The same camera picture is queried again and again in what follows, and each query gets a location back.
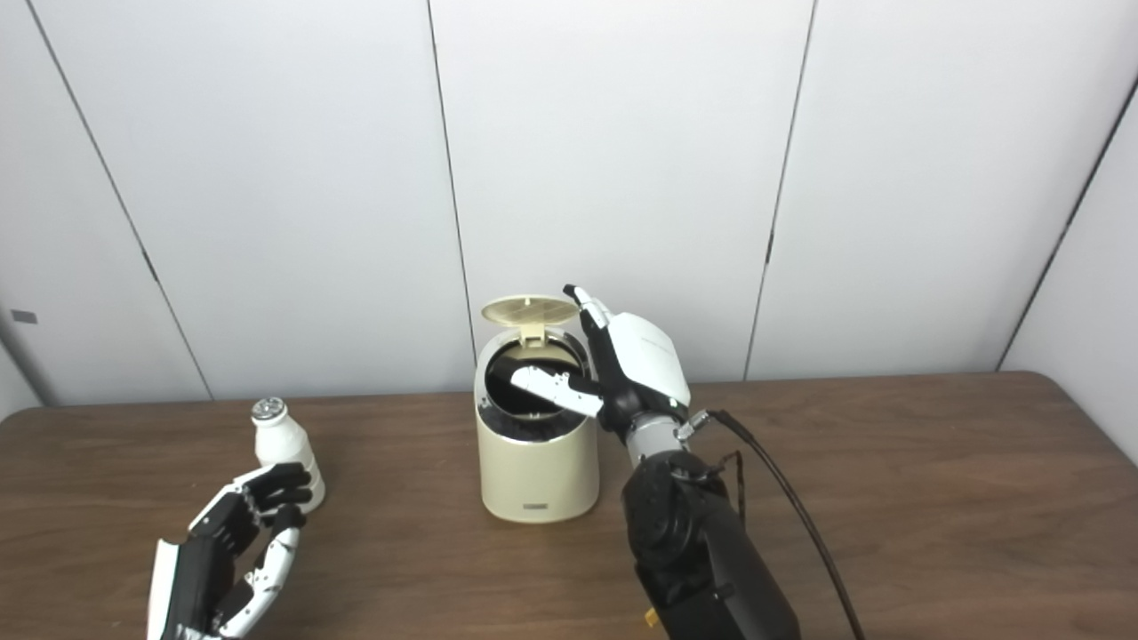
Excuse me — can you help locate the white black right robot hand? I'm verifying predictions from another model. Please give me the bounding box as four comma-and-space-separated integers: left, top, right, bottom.
509, 284, 693, 436

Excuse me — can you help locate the thin black right arm wire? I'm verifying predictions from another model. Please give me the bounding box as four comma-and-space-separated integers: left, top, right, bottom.
709, 450, 749, 527

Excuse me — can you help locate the cream-colored lidded bin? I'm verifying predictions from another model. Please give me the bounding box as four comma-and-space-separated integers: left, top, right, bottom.
475, 295, 601, 524

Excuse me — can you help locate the small white plastic bottle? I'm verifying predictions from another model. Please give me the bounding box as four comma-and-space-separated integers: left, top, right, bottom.
251, 396, 326, 514

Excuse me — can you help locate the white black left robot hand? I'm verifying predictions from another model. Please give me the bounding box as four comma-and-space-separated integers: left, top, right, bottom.
147, 462, 314, 640

